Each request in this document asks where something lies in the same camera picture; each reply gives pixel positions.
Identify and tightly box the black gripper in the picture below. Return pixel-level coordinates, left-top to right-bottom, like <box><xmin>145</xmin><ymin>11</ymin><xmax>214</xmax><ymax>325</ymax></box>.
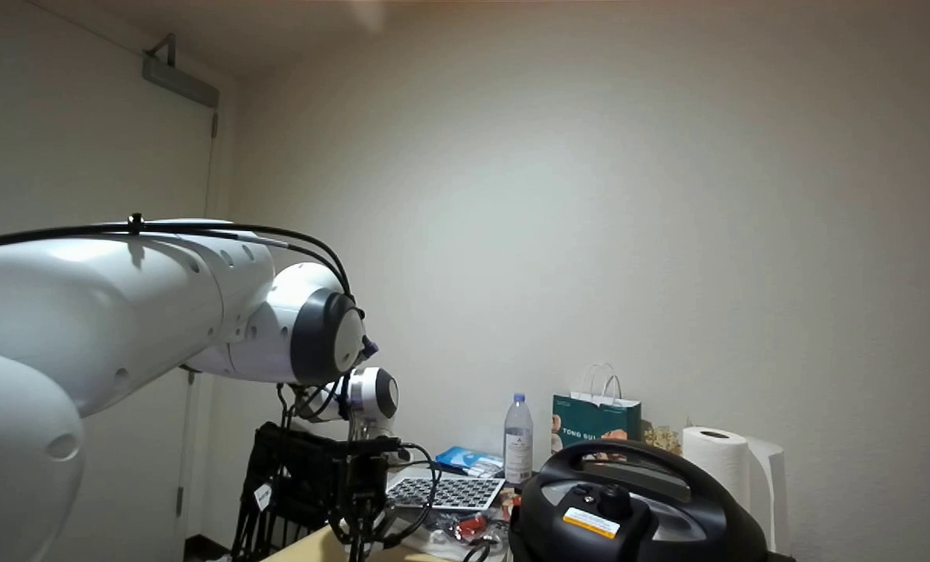
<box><xmin>326</xmin><ymin>432</ymin><xmax>405</xmax><ymax>562</ymax></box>

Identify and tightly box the black power cable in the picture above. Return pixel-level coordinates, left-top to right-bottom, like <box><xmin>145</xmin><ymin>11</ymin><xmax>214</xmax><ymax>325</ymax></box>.
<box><xmin>377</xmin><ymin>439</ymin><xmax>446</xmax><ymax>562</ymax></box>

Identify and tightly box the black crate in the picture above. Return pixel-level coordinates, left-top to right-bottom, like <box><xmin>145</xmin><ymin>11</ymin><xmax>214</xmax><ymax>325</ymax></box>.
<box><xmin>229</xmin><ymin>419</ymin><xmax>345</xmax><ymax>562</ymax></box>

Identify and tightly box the black white keyboard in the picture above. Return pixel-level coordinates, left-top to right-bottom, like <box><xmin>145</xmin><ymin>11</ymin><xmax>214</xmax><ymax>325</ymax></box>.
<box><xmin>385</xmin><ymin>472</ymin><xmax>507</xmax><ymax>516</ymax></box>

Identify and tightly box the red snack packet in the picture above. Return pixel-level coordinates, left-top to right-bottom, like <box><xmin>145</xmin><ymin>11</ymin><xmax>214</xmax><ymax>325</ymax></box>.
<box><xmin>450</xmin><ymin>512</ymin><xmax>511</xmax><ymax>547</ymax></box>

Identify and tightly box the blue plastic package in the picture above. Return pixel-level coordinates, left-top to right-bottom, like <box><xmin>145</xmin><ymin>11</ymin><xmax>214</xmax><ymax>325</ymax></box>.
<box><xmin>431</xmin><ymin>442</ymin><xmax>504</xmax><ymax>480</ymax></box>

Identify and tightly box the clear water bottle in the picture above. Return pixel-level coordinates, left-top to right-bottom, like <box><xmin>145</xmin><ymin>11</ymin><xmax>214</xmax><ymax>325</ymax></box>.
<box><xmin>500</xmin><ymin>389</ymin><xmax>536</xmax><ymax>491</ymax></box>

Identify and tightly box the green paper bag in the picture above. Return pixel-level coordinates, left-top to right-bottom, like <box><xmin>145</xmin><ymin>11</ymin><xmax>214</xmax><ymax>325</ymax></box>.
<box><xmin>548</xmin><ymin>372</ymin><xmax>645</xmax><ymax>452</ymax></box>

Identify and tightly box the white paper towel roll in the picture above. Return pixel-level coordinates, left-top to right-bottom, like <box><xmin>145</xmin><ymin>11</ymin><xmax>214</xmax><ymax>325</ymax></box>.
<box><xmin>680</xmin><ymin>421</ymin><xmax>753</xmax><ymax>505</ymax></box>

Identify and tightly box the white door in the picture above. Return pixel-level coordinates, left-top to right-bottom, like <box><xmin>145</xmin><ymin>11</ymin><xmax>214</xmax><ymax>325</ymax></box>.
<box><xmin>0</xmin><ymin>0</ymin><xmax>229</xmax><ymax>562</ymax></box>

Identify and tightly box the grey door closer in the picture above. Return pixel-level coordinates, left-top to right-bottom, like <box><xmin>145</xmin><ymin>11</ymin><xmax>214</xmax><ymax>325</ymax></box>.
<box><xmin>139</xmin><ymin>35</ymin><xmax>220</xmax><ymax>112</ymax></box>

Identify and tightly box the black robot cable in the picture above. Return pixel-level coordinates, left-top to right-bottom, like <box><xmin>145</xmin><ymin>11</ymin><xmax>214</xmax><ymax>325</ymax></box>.
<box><xmin>0</xmin><ymin>208</ymin><xmax>372</xmax><ymax>424</ymax></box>

